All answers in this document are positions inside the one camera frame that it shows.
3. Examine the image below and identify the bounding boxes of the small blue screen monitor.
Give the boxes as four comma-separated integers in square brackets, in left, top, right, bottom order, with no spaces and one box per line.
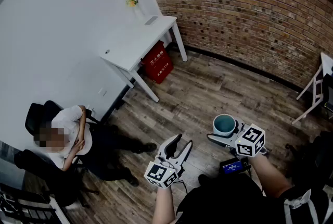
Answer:
[219,157,252,176]

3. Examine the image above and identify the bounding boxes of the grey pad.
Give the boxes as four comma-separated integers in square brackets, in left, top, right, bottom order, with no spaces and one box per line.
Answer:
[144,16,159,26]

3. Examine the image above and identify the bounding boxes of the person's left forearm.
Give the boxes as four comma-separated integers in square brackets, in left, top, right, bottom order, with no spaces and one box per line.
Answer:
[151,185,174,224]

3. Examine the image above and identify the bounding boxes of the teal ceramic mug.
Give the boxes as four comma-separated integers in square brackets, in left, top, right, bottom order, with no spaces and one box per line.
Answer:
[212,114,237,138]

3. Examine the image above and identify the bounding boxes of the white table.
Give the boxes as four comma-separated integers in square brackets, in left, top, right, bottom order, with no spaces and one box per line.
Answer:
[98,16,188,103]

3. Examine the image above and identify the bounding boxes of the person's right forearm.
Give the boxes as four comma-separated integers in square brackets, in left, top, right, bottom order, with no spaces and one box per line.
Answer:
[250,152,294,199]

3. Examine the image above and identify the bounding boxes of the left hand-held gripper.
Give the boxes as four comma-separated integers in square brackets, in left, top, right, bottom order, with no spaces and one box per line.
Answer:
[144,133,193,189]

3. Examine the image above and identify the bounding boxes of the white strap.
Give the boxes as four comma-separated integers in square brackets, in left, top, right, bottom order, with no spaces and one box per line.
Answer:
[283,188,320,224]

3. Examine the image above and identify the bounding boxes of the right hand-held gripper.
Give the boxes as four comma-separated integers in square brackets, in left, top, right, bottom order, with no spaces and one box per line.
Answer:
[207,119,266,158]

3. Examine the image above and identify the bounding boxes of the person's black clothing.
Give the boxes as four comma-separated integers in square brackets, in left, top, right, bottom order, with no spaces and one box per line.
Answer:
[176,172,333,224]

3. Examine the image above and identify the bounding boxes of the white wooden stand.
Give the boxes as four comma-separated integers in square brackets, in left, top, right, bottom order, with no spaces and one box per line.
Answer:
[291,52,333,125]

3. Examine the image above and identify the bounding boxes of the red box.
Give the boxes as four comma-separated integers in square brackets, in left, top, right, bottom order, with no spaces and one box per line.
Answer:
[141,40,174,85]

